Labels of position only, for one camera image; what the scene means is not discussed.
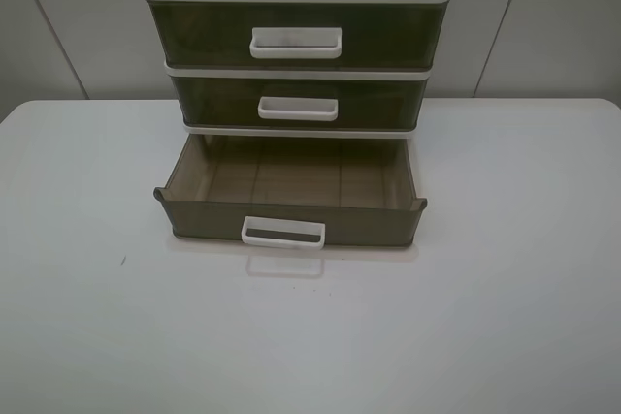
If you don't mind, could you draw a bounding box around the bottom smoky brown drawer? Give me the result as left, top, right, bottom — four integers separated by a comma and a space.
154, 135, 427, 248

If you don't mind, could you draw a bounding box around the smoky brown drawer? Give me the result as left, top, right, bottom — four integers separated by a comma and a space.
172, 77, 427, 132
148, 1, 447, 71
154, 135, 427, 248

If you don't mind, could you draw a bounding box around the middle smoky brown drawer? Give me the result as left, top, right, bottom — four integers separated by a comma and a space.
172, 77, 427, 132

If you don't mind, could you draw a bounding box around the top smoky brown drawer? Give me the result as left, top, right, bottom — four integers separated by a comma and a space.
148, 1, 447, 71

